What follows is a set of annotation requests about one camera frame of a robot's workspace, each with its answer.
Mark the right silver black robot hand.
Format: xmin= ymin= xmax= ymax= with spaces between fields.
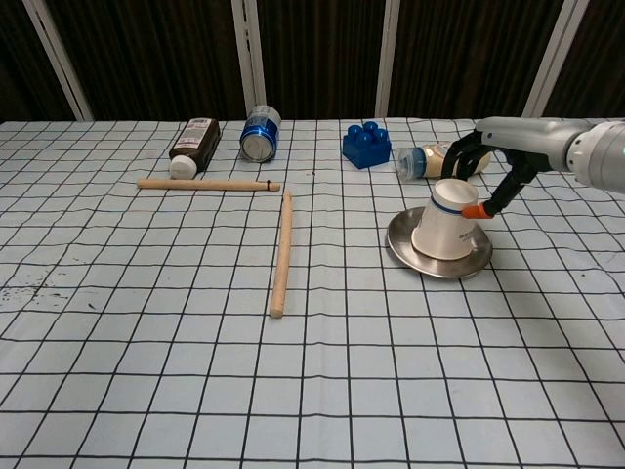
xmin=438 ymin=116 xmax=592 ymax=221

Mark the white paper cup blue stripe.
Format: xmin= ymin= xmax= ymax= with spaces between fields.
xmin=410 ymin=178 xmax=480 ymax=261

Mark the silver metal plate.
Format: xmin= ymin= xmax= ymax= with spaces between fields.
xmin=386 ymin=206 xmax=493 ymax=279

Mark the mayonnaise squeeze bottle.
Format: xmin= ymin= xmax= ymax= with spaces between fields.
xmin=394 ymin=141 xmax=492 ymax=183

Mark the blue toy building block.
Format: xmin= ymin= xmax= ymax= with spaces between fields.
xmin=341 ymin=120 xmax=394 ymax=171

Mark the blue drink can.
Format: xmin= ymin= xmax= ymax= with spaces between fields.
xmin=238 ymin=105 xmax=282 ymax=162

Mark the plain wooden stick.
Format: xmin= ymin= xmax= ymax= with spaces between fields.
xmin=269 ymin=191 xmax=293 ymax=320

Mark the light blue checked tablecloth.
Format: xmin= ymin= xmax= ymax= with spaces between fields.
xmin=0 ymin=116 xmax=625 ymax=469

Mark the wooden stick with black band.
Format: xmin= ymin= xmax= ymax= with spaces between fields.
xmin=137 ymin=178 xmax=281 ymax=192

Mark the brown bottle white cap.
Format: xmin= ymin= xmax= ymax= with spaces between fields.
xmin=168 ymin=116 xmax=222 ymax=180

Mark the white metal frame post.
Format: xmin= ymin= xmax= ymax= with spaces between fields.
xmin=21 ymin=0 xmax=94 ymax=121
xmin=374 ymin=0 xmax=415 ymax=118
xmin=521 ymin=0 xmax=592 ymax=118
xmin=230 ymin=0 xmax=268 ymax=120

